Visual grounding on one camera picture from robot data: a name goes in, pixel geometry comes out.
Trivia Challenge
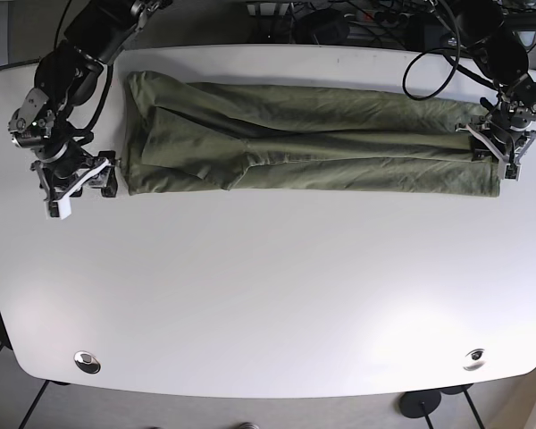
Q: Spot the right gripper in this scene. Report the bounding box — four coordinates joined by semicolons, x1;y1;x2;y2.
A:
8;88;118;203

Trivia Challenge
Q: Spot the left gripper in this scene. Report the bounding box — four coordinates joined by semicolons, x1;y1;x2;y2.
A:
456;73;536;165

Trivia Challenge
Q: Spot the dark olive green cloth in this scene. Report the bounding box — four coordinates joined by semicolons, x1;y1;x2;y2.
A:
121;71;500;198

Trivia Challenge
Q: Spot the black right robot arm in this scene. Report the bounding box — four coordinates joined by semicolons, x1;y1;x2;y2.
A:
8;1;170;219

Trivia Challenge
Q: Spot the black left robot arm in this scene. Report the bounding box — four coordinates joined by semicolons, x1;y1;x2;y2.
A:
402;1;536;180

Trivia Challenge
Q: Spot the black electronics box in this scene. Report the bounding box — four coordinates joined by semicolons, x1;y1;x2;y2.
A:
404;21;456;52

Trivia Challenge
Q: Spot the left chrome table grommet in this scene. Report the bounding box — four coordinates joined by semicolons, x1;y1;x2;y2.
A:
73;350;101;374

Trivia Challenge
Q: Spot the chrome table grommet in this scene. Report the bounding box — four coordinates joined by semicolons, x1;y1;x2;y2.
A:
73;350;101;374
463;349;486;372

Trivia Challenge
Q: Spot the black power adapter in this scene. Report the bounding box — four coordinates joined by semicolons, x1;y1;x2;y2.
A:
292;8;350;45

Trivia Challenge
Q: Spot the right chrome table grommet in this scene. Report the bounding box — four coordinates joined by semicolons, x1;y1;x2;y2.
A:
463;349;486;372

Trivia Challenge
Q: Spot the black round stand base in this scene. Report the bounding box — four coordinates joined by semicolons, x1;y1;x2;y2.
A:
398;390;441;419

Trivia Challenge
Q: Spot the grey sneaker shoe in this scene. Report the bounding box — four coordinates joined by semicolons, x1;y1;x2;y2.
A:
236;422;260;429

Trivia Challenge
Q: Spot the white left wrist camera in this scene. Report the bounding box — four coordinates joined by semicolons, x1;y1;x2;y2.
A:
498;162;521;181

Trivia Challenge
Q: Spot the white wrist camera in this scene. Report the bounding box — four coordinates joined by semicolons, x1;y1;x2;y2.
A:
46;198;72;220
498;162;521;181

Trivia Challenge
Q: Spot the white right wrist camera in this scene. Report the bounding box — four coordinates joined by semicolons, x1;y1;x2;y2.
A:
46;198;72;220

